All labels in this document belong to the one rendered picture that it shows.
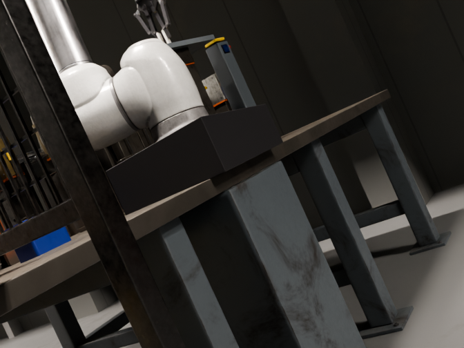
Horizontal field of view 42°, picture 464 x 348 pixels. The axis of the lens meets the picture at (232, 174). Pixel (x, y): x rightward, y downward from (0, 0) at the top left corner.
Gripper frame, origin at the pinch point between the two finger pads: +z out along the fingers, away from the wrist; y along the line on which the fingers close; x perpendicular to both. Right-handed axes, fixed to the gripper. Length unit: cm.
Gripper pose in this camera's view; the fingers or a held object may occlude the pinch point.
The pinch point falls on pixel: (164, 40)
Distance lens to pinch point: 228.5
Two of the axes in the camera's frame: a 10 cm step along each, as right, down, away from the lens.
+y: -8.8, 3.9, 2.7
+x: -2.4, 1.4, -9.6
